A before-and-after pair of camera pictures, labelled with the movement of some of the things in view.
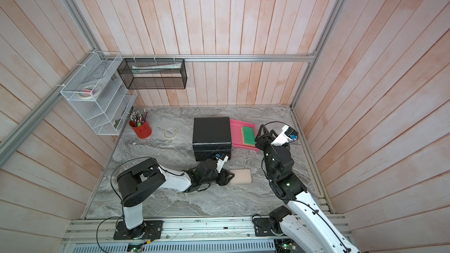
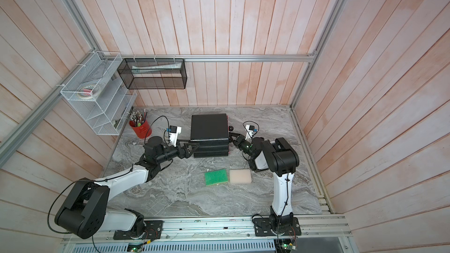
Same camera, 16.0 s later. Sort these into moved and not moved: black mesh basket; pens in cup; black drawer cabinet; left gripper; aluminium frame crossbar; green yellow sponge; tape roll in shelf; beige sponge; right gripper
Moved: left gripper; green yellow sponge; right gripper
Not moved: pens in cup; beige sponge; aluminium frame crossbar; tape roll in shelf; black mesh basket; black drawer cabinet
